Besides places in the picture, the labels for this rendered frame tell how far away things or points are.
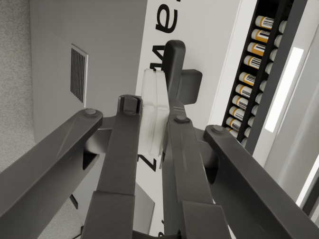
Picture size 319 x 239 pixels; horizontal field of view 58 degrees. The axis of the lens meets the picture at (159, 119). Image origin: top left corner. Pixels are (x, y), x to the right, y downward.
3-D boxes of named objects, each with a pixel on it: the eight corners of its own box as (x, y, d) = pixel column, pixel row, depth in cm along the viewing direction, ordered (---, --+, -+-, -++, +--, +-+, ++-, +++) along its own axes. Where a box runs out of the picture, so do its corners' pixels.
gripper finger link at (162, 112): (155, 107, 15) (170, 109, 15) (154, 68, 21) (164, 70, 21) (147, 156, 16) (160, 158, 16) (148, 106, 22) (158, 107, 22)
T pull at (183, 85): (149, 129, 24) (159, 137, 23) (164, 37, 21) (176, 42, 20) (182, 122, 26) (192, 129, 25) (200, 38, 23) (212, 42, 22)
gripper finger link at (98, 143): (135, 160, 14) (73, 153, 14) (139, 116, 19) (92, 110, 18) (138, 134, 13) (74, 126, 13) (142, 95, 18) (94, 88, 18)
